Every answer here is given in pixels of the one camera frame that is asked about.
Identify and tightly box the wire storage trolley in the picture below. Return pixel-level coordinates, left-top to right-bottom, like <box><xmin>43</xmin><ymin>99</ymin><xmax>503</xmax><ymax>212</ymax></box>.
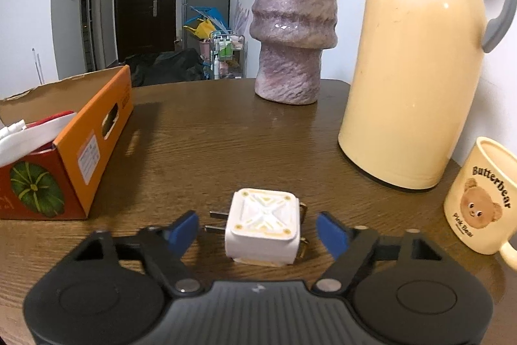
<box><xmin>208</xmin><ymin>31</ymin><xmax>245</xmax><ymax>80</ymax></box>

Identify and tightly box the black bag on floor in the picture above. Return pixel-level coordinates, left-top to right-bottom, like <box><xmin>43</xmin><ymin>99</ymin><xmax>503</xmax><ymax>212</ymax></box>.
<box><xmin>123</xmin><ymin>48</ymin><xmax>205</xmax><ymax>88</ymax></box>

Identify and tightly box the red white lint brush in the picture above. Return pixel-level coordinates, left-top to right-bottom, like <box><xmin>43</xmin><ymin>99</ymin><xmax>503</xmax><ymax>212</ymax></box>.
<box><xmin>1</xmin><ymin>111</ymin><xmax>77</xmax><ymax>167</ymax></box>

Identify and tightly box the cream bear mug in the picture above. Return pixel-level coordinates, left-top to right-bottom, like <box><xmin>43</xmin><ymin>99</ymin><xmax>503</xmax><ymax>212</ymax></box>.
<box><xmin>443</xmin><ymin>136</ymin><xmax>516</xmax><ymax>269</ymax></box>

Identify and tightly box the cream thermos jug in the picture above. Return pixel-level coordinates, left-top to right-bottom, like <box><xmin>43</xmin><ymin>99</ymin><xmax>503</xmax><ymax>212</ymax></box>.
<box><xmin>338</xmin><ymin>0</ymin><xmax>516</xmax><ymax>190</ymax></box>

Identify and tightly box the dark entrance door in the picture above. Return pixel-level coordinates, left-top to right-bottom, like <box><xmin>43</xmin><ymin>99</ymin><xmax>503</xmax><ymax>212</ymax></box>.
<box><xmin>115</xmin><ymin>0</ymin><xmax>177</xmax><ymax>61</ymax></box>

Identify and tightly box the red cardboard box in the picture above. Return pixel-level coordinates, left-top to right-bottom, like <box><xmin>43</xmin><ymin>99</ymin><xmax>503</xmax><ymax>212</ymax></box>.
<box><xmin>1</xmin><ymin>66</ymin><xmax>133</xmax><ymax>221</ymax></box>

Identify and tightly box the white plug adapter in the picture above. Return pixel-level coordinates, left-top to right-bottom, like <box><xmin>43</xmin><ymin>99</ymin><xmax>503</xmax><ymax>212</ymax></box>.
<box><xmin>203</xmin><ymin>187</ymin><xmax>309</xmax><ymax>267</ymax></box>

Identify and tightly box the pink ceramic vase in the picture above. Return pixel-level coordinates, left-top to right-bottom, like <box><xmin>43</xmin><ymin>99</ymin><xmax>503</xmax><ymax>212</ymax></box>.
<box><xmin>249</xmin><ymin>0</ymin><xmax>337</xmax><ymax>105</ymax></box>

